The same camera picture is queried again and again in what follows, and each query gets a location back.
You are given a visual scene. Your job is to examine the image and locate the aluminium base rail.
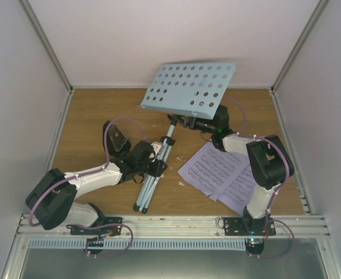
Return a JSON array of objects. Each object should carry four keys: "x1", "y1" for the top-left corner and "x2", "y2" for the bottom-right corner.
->
[{"x1": 16, "y1": 215, "x2": 331, "y2": 239}]

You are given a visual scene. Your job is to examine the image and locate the grey slotted cable duct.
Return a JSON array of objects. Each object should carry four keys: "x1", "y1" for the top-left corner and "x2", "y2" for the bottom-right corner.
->
[{"x1": 29, "y1": 238, "x2": 246, "y2": 251}]

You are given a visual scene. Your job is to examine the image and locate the purple cable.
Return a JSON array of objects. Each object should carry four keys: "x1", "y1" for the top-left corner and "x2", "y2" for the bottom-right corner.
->
[
  {"x1": 27, "y1": 116, "x2": 148, "y2": 227},
  {"x1": 222, "y1": 97, "x2": 296, "y2": 259}
]

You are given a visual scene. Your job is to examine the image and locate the sheet music pages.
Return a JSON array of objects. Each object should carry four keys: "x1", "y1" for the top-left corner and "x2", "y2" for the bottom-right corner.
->
[{"x1": 177, "y1": 142, "x2": 252, "y2": 201}]

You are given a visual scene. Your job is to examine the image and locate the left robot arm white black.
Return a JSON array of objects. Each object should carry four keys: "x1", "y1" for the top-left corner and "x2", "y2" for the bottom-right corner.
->
[{"x1": 25, "y1": 141, "x2": 162, "y2": 235}]

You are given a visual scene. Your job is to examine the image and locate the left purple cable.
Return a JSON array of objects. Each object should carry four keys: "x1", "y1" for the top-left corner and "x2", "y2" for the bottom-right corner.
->
[{"x1": 27, "y1": 116, "x2": 148, "y2": 227}]

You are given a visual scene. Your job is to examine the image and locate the clear plastic metronome cover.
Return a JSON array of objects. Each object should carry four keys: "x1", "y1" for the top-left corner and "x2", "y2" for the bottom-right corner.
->
[{"x1": 108, "y1": 124, "x2": 127, "y2": 152}]

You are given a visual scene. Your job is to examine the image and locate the white paint patch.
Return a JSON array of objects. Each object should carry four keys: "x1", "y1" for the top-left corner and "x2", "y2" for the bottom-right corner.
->
[{"x1": 176, "y1": 156, "x2": 185, "y2": 186}]

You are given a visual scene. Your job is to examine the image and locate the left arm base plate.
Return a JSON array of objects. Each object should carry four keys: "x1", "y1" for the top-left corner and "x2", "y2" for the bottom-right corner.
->
[{"x1": 66, "y1": 216, "x2": 123, "y2": 237}]

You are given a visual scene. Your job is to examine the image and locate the sheet music page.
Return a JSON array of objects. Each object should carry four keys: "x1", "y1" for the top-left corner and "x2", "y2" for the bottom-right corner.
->
[{"x1": 218, "y1": 166, "x2": 256, "y2": 215}]

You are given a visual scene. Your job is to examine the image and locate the black metronome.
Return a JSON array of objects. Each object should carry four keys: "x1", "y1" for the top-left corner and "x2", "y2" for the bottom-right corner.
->
[{"x1": 102, "y1": 120, "x2": 132, "y2": 160}]

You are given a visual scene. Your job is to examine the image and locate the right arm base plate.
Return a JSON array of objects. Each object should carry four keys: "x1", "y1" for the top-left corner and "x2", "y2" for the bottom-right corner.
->
[{"x1": 218, "y1": 216, "x2": 276, "y2": 237}]

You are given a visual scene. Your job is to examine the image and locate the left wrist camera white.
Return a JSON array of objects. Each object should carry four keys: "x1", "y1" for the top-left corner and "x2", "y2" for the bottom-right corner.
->
[{"x1": 149, "y1": 142, "x2": 162, "y2": 162}]

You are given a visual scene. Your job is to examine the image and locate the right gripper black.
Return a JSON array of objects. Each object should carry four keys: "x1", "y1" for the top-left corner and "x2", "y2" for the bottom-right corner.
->
[{"x1": 173, "y1": 112, "x2": 216, "y2": 135}]

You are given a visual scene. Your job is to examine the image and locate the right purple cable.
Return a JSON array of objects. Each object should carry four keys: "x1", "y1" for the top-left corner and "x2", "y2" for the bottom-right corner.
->
[{"x1": 222, "y1": 97, "x2": 296, "y2": 259}]

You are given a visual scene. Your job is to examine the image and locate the light blue music stand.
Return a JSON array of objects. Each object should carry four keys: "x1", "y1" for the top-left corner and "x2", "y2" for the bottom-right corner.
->
[{"x1": 133, "y1": 62, "x2": 236, "y2": 213}]

